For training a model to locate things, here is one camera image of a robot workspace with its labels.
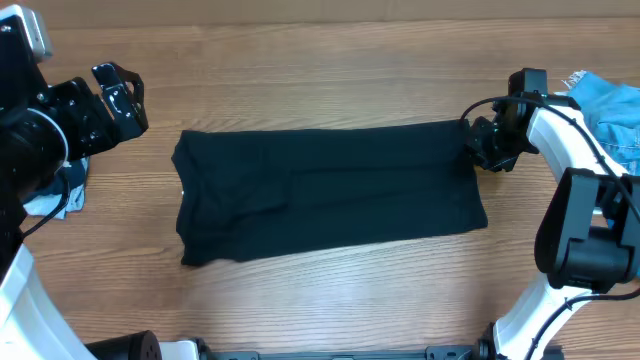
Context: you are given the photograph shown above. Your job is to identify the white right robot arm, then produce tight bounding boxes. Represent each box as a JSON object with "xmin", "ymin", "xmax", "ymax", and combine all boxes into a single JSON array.
[{"xmin": 459, "ymin": 92, "xmax": 639, "ymax": 359}]

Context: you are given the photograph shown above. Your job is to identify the folded navy garment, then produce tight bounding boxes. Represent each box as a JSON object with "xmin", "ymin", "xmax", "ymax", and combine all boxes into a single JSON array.
[{"xmin": 35, "ymin": 158, "xmax": 89, "ymax": 196}]

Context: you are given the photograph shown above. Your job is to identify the folded light denim garment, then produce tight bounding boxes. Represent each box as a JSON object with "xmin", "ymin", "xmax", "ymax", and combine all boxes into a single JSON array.
[{"xmin": 22, "ymin": 169, "xmax": 89, "ymax": 221}]

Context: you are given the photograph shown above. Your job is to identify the blue denim jeans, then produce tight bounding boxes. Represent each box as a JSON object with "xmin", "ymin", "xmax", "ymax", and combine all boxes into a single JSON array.
[{"xmin": 565, "ymin": 70, "xmax": 639, "ymax": 176}]

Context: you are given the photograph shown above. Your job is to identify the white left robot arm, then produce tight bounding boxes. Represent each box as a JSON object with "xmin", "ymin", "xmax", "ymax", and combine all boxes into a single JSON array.
[{"xmin": 1, "ymin": 60, "xmax": 204, "ymax": 360}]

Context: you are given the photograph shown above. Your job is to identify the black t-shirt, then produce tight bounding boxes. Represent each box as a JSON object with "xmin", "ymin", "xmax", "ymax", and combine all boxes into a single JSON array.
[{"xmin": 172, "ymin": 120, "xmax": 488, "ymax": 266}]

